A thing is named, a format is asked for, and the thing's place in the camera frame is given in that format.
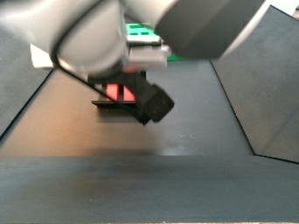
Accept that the black curved holder stand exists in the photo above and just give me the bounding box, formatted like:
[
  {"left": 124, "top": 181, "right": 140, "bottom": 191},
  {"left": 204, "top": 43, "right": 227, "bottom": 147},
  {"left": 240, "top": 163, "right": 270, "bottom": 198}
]
[{"left": 91, "top": 76, "right": 136, "bottom": 109}]

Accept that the red double-square block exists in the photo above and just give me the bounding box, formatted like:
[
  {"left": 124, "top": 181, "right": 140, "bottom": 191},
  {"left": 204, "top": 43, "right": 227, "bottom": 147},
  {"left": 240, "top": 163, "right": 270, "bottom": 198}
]
[{"left": 103, "top": 84, "right": 136, "bottom": 102}]

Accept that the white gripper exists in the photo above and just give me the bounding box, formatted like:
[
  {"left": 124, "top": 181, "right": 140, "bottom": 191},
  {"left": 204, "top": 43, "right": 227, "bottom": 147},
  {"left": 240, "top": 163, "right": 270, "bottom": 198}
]
[{"left": 124, "top": 35, "right": 171, "bottom": 71}]

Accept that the green shape-sorting board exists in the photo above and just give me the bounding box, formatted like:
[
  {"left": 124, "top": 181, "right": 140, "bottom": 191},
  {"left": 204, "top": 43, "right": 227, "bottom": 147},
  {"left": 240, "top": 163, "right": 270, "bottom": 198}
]
[{"left": 125, "top": 23, "right": 183, "bottom": 61}]

